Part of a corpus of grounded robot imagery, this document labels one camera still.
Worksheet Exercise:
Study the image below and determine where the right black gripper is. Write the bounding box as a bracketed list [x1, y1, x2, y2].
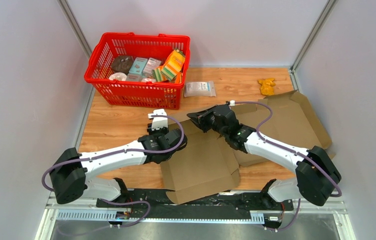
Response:
[186, 108, 228, 139]

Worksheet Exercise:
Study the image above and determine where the white plastic pouch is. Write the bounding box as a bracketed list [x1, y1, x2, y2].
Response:
[184, 81, 216, 98]

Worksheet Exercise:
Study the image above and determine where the cardboard box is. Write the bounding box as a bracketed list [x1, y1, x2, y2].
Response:
[160, 112, 240, 205]

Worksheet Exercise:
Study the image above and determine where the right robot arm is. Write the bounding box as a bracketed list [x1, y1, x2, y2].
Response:
[187, 101, 343, 210]

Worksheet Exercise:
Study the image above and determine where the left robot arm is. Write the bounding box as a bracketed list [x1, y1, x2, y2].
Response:
[47, 128, 188, 208]

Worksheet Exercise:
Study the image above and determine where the grey pink small box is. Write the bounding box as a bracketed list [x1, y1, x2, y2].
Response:
[142, 57, 162, 78]

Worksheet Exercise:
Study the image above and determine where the teal small box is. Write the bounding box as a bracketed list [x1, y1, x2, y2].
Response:
[128, 57, 148, 75]

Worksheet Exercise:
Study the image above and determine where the red plastic basket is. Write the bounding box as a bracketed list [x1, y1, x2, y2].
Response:
[84, 32, 190, 110]

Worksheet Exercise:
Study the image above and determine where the striped sponge pack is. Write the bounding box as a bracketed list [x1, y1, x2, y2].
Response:
[161, 49, 186, 81]

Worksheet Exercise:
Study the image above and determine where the green striped sponge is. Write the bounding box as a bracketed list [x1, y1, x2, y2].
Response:
[152, 66, 167, 82]

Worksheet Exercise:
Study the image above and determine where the yellow toy figure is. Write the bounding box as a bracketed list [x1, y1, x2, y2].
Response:
[258, 78, 276, 96]

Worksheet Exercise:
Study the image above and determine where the white round container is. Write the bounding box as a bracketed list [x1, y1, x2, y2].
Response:
[109, 72, 127, 81]

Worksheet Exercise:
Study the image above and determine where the right flat cardboard sheet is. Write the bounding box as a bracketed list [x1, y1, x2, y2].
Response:
[231, 90, 332, 167]

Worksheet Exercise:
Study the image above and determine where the brown round packet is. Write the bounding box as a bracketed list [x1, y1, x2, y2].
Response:
[111, 55, 134, 74]

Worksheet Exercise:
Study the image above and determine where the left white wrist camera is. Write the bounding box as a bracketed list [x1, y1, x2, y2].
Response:
[147, 108, 168, 135]

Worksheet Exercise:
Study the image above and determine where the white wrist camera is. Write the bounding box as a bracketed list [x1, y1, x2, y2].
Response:
[226, 100, 236, 107]
[147, 108, 168, 135]

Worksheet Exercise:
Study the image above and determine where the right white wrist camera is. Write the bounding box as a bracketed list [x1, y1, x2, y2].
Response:
[226, 100, 236, 107]

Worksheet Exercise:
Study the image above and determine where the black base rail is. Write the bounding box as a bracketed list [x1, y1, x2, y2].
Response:
[47, 188, 344, 224]

